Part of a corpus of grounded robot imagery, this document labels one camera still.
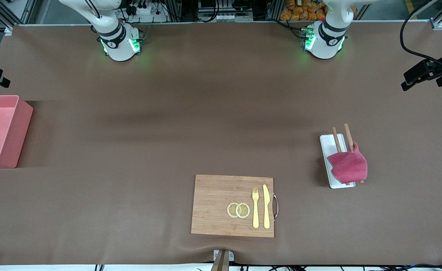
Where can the long white socket strip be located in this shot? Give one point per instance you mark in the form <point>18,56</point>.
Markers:
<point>224,17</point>

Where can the white power strip with plugs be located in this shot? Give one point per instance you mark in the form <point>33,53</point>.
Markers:
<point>145,10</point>

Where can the white rectangular tray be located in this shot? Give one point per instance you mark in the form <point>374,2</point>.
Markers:
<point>328,148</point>

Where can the wooden cutting board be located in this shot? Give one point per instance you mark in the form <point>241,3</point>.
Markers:
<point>213,203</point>

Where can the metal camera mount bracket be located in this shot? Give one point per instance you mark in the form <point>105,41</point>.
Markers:
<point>220,261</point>

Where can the yellow plastic knife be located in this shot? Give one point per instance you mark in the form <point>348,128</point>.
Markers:
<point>266,210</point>

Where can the yellow plastic fork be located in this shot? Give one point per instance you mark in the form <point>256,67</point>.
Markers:
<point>255,214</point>

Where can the lemon slice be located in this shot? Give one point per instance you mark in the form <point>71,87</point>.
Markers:
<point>243,210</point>
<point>231,210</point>

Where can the orange packaged goods pile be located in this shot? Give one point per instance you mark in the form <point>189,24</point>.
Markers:
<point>296,11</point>

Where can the red cloth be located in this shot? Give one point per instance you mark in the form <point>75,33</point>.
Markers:
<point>348,167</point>

